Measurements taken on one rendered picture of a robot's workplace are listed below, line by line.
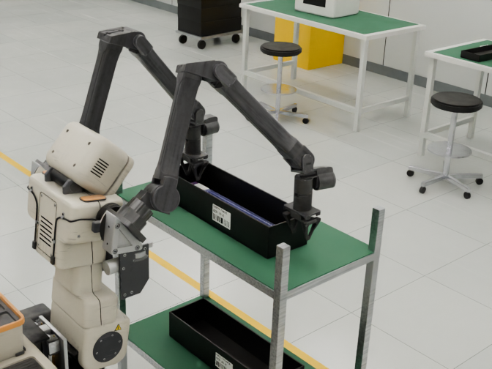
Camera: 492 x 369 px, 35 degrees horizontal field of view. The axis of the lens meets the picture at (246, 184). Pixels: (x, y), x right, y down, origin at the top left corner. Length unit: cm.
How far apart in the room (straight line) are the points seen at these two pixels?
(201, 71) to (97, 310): 77
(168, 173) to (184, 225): 54
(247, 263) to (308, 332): 145
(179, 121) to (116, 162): 21
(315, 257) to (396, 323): 155
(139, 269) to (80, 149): 41
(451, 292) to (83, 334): 242
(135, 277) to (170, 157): 42
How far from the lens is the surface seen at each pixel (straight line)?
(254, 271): 243
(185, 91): 220
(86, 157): 221
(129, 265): 237
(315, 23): 662
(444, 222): 512
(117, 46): 248
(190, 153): 280
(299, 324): 392
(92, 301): 239
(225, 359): 293
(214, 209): 265
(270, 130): 231
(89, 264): 236
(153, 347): 313
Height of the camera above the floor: 216
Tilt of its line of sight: 24 degrees down
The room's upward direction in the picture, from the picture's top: 2 degrees clockwise
